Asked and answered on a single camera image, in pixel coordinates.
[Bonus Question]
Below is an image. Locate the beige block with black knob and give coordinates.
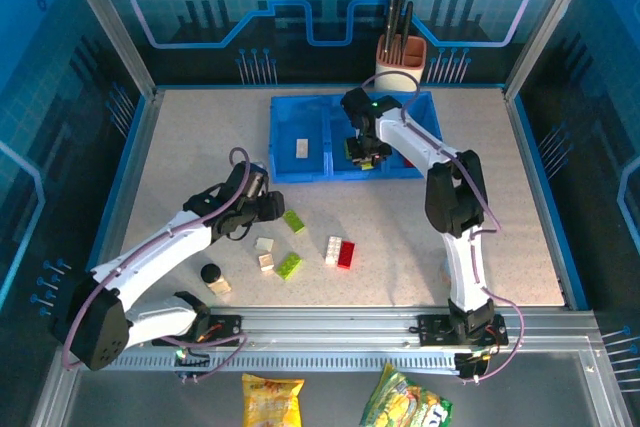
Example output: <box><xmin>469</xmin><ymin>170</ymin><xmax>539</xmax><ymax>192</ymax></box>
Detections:
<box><xmin>199</xmin><ymin>262</ymin><xmax>234</xmax><ymax>297</ymax></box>

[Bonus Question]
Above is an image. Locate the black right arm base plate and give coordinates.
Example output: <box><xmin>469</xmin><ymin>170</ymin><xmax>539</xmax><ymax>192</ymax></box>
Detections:
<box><xmin>416</xmin><ymin>313</ymin><xmax>510</xmax><ymax>348</ymax></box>

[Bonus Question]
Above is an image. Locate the black handled knife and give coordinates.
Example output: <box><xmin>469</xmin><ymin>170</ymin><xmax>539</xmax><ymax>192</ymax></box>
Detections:
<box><xmin>394</xmin><ymin>0</ymin><xmax>407</xmax><ymax>63</ymax></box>
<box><xmin>383</xmin><ymin>0</ymin><xmax>397</xmax><ymax>61</ymax></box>
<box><xmin>402</xmin><ymin>0</ymin><xmax>416</xmax><ymax>48</ymax></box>

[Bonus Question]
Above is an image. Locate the green yellow snack bag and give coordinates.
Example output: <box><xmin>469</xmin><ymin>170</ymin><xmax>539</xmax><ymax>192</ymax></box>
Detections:
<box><xmin>359</xmin><ymin>362</ymin><xmax>454</xmax><ymax>427</ymax></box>

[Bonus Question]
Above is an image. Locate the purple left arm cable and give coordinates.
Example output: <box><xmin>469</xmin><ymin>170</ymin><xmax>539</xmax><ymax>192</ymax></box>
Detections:
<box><xmin>60</xmin><ymin>145</ymin><xmax>252</xmax><ymax>384</ymax></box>

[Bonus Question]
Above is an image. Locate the aluminium mounting rail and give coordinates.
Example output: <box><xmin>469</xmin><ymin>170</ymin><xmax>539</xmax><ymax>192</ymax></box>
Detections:
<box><xmin>74</xmin><ymin>305</ymin><xmax>599</xmax><ymax>374</ymax></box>

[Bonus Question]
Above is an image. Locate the white pink knife holder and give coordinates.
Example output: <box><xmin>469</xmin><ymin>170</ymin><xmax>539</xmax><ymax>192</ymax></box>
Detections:
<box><xmin>374</xmin><ymin>34</ymin><xmax>428</xmax><ymax>92</ymax></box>

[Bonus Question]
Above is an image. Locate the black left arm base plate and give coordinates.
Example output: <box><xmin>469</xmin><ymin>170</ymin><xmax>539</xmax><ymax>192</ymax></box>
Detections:
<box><xmin>151</xmin><ymin>313</ymin><xmax>243</xmax><ymax>348</ymax></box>

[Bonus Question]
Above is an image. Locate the blue three-compartment plastic bin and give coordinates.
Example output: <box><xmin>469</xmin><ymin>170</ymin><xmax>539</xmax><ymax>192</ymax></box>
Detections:
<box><xmin>268</xmin><ymin>91</ymin><xmax>444</xmax><ymax>185</ymax></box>

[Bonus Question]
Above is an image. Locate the aluminium frame post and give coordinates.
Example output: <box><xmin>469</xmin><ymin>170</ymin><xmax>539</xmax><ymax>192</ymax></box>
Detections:
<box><xmin>55</xmin><ymin>0</ymin><xmax>164</xmax><ymax>101</ymax></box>
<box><xmin>503</xmin><ymin>0</ymin><xmax>601</xmax><ymax>101</ymax></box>

